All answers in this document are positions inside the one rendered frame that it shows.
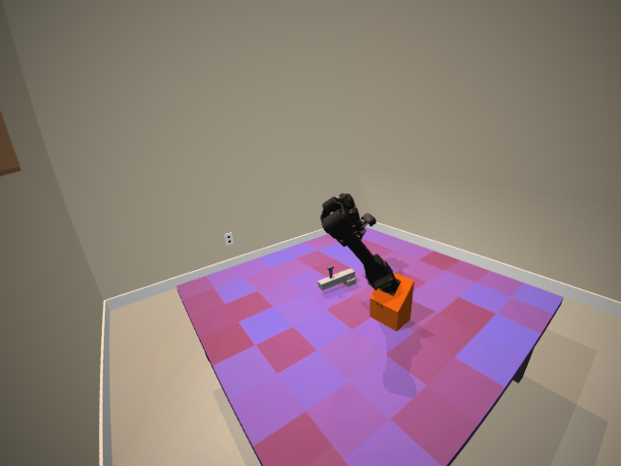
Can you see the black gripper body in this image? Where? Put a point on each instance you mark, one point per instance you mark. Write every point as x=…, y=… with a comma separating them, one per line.
x=360, y=225

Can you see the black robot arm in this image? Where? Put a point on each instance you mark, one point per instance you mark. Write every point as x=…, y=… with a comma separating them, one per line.
x=339, y=226

